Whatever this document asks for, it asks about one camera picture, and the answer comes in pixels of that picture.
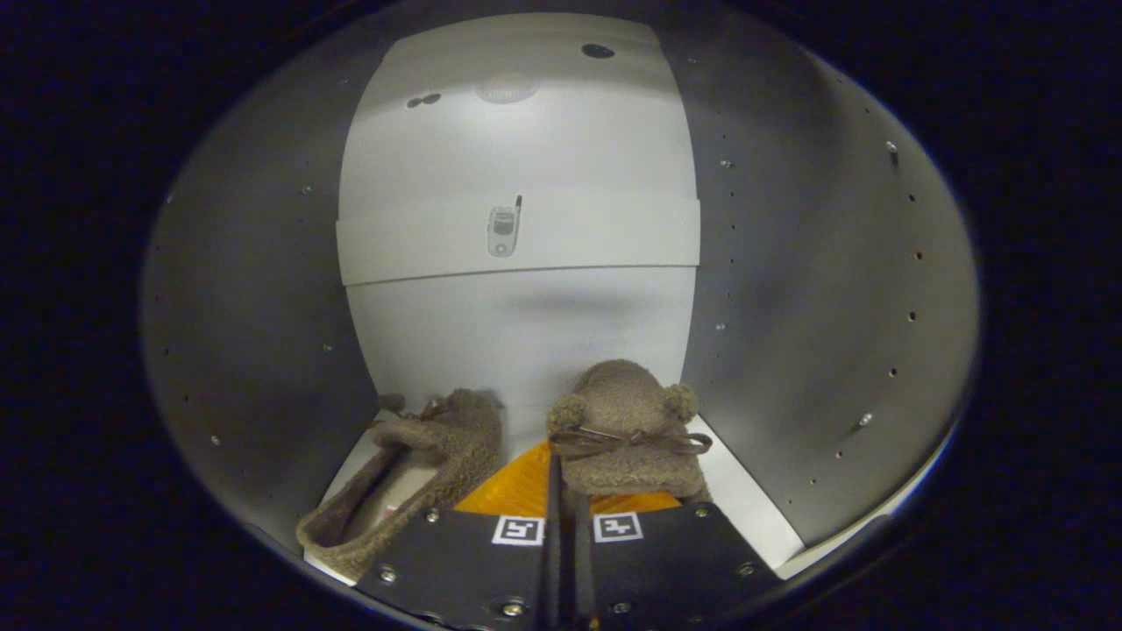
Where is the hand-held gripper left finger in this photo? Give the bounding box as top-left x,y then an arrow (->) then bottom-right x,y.
355,438 -> 562,631

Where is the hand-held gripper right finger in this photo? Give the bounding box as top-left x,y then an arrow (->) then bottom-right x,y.
570,491 -> 781,631

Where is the brown fuzzy shoe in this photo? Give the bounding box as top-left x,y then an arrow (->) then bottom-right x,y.
296,388 -> 505,579
546,359 -> 713,502

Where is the grey shoe cabinet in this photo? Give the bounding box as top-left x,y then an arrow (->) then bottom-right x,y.
140,9 -> 978,584

